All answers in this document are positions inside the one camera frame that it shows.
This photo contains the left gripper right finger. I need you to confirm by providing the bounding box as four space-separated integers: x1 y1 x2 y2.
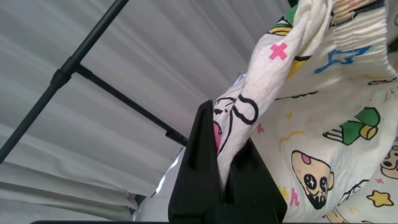
224 138 289 223

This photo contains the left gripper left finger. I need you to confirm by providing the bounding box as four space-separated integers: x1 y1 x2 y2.
168 100 223 223

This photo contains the cream printed garment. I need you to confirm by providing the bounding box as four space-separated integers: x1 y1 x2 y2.
212 0 398 223

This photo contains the black clothes rack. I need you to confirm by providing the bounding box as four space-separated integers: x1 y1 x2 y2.
0 0 189 164

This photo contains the white curtain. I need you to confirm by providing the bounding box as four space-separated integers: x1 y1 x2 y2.
0 0 292 198
0 160 139 223

